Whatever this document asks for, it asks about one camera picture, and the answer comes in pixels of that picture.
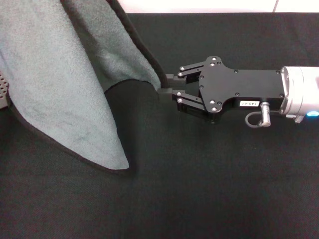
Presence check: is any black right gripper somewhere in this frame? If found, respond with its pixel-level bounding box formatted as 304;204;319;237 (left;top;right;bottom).
158;56;286;125

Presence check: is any black tablecloth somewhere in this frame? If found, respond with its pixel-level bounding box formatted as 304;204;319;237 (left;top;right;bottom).
0;12;319;239

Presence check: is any grey perforated storage box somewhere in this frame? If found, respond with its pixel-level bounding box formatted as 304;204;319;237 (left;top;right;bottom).
0;71;10;110

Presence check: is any towel with black edging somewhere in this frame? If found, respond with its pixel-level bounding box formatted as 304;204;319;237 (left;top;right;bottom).
0;0;166;177

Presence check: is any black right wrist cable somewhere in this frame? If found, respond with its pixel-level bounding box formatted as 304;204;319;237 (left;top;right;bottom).
245;101;304;128

